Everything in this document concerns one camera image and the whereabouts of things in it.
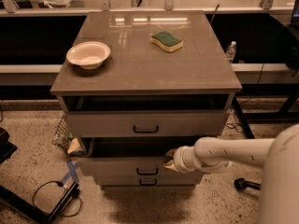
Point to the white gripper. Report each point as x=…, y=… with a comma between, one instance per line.
x=178, y=160

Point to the grey drawer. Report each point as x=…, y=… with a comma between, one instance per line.
x=152, y=181
x=146, y=115
x=117, y=157

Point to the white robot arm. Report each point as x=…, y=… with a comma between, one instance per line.
x=278, y=158

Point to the grey bottom drawer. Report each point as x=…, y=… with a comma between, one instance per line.
x=152, y=181

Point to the grey drawer cabinet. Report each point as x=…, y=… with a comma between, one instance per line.
x=138, y=67

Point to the grey top drawer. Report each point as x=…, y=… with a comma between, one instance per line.
x=146, y=115

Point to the black office chair base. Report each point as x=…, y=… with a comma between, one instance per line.
x=241, y=184

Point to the black table leg right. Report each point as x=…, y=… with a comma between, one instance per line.
x=244, y=124

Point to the black table leg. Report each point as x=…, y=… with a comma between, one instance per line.
x=244, y=124
x=37, y=214

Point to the blue tape cross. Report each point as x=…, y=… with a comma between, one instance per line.
x=72, y=172

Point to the green yellow sponge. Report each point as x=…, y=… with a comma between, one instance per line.
x=166, y=42

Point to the clear water bottle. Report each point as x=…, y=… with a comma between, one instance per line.
x=231, y=51

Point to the white plastic bowl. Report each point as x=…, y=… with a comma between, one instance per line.
x=88, y=55

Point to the black table leg left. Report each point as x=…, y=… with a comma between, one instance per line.
x=37, y=214

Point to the wire mesh basket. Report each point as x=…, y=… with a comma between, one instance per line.
x=66, y=141

